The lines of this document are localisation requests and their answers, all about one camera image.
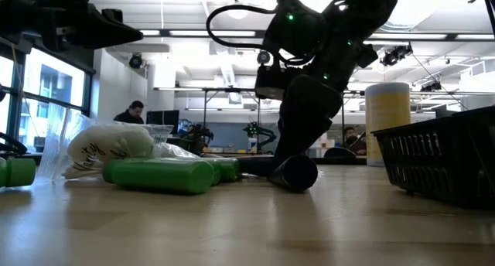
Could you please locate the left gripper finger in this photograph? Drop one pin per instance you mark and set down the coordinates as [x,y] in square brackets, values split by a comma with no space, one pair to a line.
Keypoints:
[104,32]

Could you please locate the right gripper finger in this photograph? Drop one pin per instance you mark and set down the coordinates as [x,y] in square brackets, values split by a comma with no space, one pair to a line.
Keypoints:
[299,136]

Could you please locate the dark blue toiletry tube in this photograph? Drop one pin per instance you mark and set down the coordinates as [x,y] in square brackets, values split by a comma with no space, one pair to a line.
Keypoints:
[295,174]
[255,166]

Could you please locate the green travel bottle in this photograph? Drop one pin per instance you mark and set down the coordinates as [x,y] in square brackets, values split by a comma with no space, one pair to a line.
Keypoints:
[217,173]
[21,172]
[162,176]
[231,169]

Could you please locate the white vanity kit bag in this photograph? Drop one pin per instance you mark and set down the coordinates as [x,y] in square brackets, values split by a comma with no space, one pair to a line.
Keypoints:
[108,144]

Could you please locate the white cotton pads bag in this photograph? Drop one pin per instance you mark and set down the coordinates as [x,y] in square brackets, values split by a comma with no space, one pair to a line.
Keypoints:
[172,150]

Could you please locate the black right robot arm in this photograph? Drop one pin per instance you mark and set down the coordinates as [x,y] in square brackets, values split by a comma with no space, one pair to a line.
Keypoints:
[367,11]

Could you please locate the round black ceiling fixture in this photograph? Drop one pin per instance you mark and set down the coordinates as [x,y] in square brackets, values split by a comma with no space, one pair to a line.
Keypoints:
[263,57]
[135,61]

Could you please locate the person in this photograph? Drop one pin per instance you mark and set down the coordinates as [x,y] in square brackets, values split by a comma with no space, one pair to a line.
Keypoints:
[131,113]
[352,140]

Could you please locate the large window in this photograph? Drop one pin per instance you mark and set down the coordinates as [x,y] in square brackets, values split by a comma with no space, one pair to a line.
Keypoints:
[54,80]

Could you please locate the yellow canister white lid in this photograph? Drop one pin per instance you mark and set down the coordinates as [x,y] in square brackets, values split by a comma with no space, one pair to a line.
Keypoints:
[386,123]

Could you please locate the black ceiling spotlight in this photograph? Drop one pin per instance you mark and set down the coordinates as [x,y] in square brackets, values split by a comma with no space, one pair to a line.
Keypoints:
[394,56]
[431,87]

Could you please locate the black background monitors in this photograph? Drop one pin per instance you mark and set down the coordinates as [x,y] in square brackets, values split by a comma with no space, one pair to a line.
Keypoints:
[162,118]

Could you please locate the long ceiling light strip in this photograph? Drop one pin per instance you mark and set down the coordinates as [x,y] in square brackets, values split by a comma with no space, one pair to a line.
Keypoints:
[212,33]

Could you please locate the black slotted plastic basket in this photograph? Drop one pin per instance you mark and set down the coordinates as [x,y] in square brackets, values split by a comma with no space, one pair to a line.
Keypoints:
[481,161]
[421,157]

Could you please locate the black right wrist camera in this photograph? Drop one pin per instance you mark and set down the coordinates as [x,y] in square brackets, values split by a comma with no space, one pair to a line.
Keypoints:
[270,82]

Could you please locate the black overhead rig frame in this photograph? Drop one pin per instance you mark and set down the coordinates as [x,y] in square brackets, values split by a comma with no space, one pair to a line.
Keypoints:
[232,89]

